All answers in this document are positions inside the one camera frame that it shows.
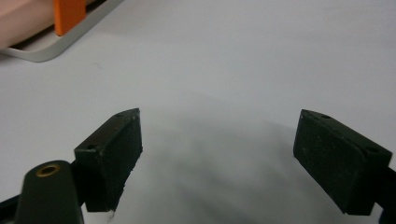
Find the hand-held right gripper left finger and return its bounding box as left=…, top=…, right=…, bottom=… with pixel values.
left=73, top=107, right=145, bottom=214

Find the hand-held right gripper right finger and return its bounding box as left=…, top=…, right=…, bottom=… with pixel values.
left=292, top=108, right=393, bottom=217

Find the grey two-tier shoe rack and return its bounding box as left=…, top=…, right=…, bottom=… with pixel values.
left=0, top=0, right=126, bottom=63

